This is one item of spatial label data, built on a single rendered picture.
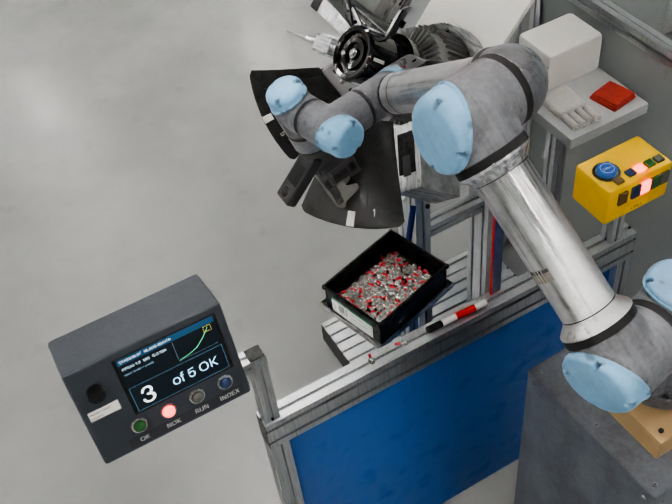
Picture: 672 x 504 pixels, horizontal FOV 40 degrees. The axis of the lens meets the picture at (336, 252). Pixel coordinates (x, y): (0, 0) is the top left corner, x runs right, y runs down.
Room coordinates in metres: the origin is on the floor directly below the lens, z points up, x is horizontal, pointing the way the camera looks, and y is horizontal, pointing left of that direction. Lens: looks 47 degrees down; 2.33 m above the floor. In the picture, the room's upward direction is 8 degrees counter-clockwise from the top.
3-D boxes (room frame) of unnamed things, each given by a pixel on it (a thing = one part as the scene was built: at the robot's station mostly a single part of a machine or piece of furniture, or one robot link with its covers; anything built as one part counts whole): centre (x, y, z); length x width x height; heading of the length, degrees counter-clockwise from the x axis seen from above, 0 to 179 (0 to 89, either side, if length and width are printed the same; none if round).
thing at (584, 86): (1.86, -0.63, 0.85); 0.36 x 0.24 x 0.03; 24
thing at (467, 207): (1.74, -0.32, 0.56); 0.19 x 0.04 x 0.04; 114
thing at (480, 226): (1.79, -0.42, 0.58); 0.09 x 0.04 x 1.15; 24
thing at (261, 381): (0.98, 0.17, 0.96); 0.03 x 0.03 x 0.20; 24
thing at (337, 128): (1.29, -0.03, 1.29); 0.11 x 0.11 x 0.08; 36
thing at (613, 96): (1.78, -0.73, 0.87); 0.08 x 0.08 x 0.02; 34
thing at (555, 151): (1.86, -0.63, 0.42); 0.04 x 0.04 x 0.83; 24
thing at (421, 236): (1.69, -0.21, 0.46); 0.09 x 0.04 x 0.91; 24
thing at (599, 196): (1.32, -0.59, 1.02); 0.16 x 0.10 x 0.11; 114
